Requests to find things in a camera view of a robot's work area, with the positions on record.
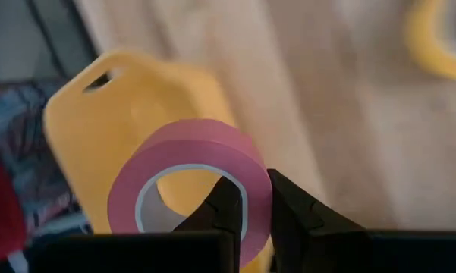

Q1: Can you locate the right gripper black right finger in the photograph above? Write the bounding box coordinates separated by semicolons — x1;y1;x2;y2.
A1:
267;168;456;273

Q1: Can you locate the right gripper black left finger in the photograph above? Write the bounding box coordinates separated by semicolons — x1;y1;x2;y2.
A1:
30;176;242;273

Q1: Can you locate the pink tape roll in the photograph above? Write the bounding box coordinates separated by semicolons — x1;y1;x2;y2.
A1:
106;118;273;270

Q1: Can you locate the yellow tape roll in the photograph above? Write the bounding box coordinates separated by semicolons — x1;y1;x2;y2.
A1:
404;0;456;83

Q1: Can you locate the yellow cutting board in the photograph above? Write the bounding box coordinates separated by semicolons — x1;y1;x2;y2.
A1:
43;49;274;273

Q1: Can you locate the red rounded object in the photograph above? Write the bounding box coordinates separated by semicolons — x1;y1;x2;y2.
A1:
0;143;27;266

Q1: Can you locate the black metal frame post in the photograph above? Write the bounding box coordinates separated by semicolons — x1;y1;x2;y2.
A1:
24;0;99;80

